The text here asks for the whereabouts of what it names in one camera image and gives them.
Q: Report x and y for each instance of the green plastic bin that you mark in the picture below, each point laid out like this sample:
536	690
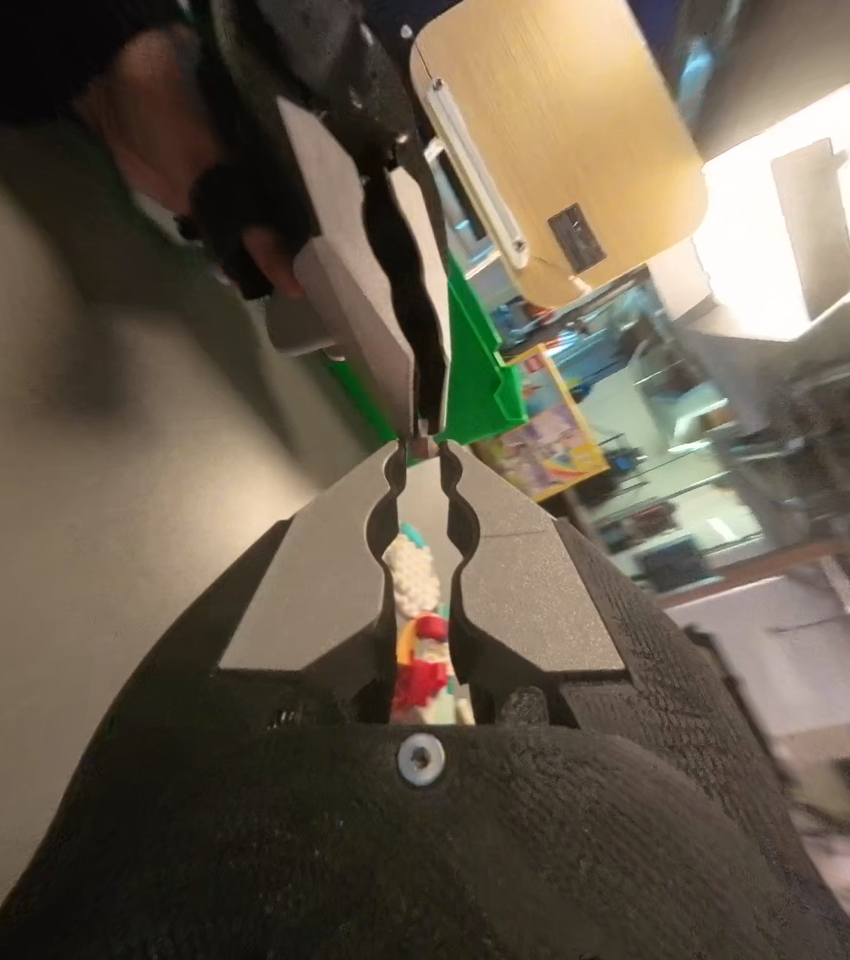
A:
481	375

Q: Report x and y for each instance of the white round studded plate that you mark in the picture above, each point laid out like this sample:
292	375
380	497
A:
413	570

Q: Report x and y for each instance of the colourful brick assembly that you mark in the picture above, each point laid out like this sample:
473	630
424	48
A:
428	675

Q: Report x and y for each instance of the dark metal shelving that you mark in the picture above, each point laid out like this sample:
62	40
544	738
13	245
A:
664	525

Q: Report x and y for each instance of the small multicoloured brick piece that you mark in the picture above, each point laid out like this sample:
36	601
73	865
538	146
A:
423	448

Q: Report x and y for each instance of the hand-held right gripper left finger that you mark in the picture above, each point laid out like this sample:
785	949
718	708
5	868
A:
305	600

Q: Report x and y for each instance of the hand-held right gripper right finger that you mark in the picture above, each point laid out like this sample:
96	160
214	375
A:
537	600

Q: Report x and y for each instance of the bright rectangular light panel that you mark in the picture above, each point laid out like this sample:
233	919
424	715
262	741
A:
747	247

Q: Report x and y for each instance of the person's left forearm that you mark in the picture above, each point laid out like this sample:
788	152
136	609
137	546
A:
20	45

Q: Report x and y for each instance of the person's left hand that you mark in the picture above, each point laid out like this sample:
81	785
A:
155	120

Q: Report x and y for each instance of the yellow toy set box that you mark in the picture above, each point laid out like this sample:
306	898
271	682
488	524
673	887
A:
545	442

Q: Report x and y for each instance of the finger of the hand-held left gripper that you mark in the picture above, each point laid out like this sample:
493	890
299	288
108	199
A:
350	285
425	247

